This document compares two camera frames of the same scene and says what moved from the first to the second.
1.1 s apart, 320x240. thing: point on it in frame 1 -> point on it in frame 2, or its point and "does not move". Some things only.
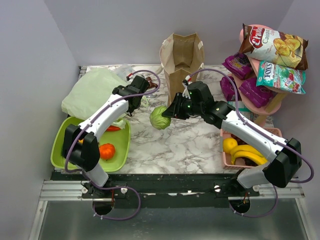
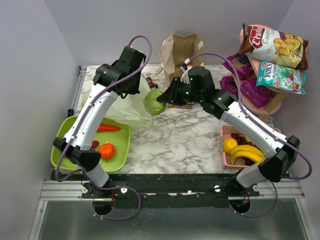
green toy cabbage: [158, 121] -> [151, 103]
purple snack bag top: [240, 65] does not move
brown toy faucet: [151, 84] does not move
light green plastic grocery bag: [94, 84] -> [129, 110]
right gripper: [174, 109] -> [170, 94]
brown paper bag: [182, 57] does not move
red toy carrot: [112, 128] does not move
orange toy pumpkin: [107, 151] does not move
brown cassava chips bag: [286, 50] does not move
